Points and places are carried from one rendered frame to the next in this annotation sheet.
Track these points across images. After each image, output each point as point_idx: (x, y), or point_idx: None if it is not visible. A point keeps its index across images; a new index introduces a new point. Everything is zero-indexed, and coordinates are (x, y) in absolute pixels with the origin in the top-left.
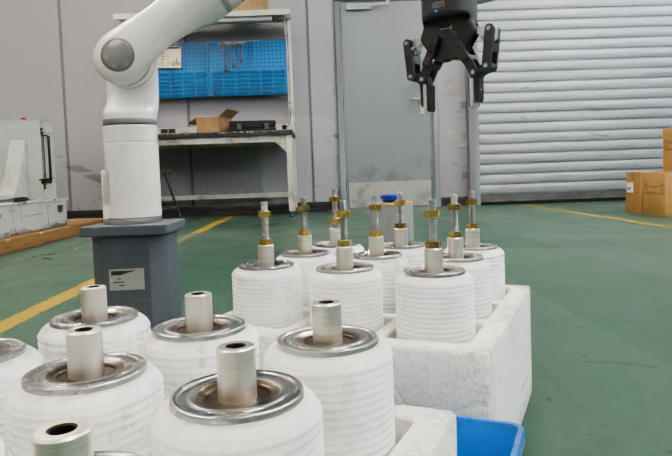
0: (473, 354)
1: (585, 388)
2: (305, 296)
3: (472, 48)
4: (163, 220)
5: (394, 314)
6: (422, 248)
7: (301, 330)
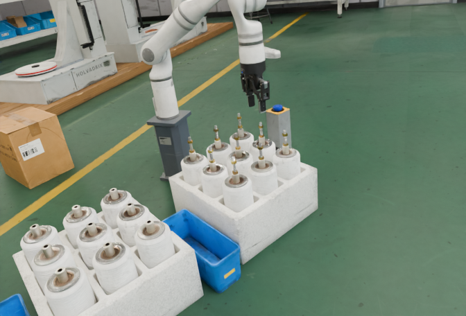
0: (233, 219)
1: (343, 211)
2: None
3: None
4: (180, 113)
5: None
6: (267, 148)
7: None
